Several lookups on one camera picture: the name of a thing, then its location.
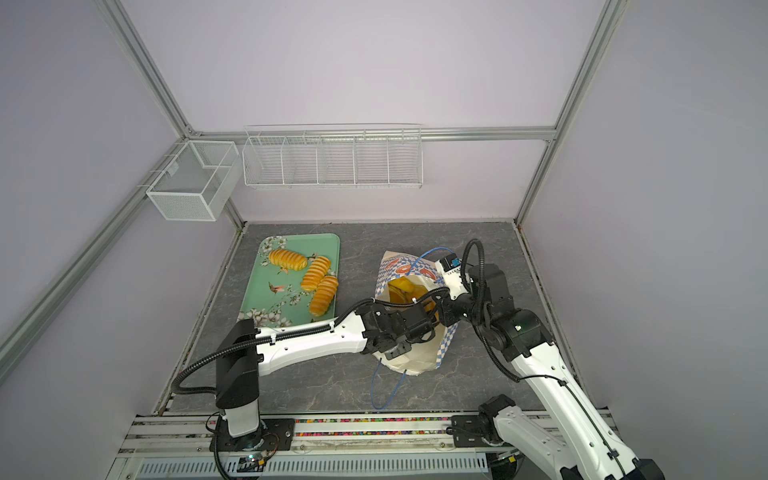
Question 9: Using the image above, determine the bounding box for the ridged fake bread loaf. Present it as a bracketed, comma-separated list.
[268, 248, 309, 271]

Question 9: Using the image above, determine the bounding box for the long white wire basket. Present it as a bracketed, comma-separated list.
[241, 123, 424, 189]

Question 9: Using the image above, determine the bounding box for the round fake bread roll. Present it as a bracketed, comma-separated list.
[387, 275, 434, 306]

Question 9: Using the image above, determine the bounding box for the checkered paper bag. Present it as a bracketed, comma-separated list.
[369, 251, 457, 411]

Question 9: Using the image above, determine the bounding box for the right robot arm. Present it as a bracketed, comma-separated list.
[436, 239, 664, 479]

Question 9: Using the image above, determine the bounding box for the green floral tray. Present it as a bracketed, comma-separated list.
[238, 233, 341, 329]

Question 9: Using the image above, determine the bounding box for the ridged fake bread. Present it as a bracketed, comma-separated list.
[308, 275, 339, 318]
[300, 256, 331, 292]

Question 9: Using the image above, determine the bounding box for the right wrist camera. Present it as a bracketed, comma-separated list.
[435, 253, 468, 300]

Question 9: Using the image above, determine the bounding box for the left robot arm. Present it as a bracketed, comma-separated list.
[171, 287, 449, 438]

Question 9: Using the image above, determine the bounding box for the small white mesh basket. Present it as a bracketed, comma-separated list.
[146, 140, 243, 222]

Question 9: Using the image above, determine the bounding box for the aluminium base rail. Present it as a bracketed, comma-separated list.
[113, 410, 628, 480]

